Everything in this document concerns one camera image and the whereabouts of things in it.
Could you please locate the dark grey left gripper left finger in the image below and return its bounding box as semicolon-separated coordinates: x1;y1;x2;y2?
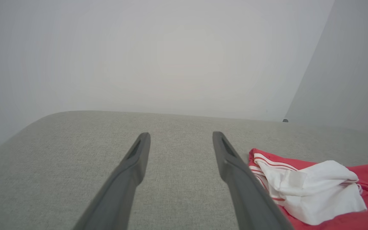
72;132;151;230

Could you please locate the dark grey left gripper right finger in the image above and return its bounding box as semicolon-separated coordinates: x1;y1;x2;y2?
212;131;295;230

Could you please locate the red basketball jersey white trim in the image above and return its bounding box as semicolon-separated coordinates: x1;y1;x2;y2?
249;148;368;230

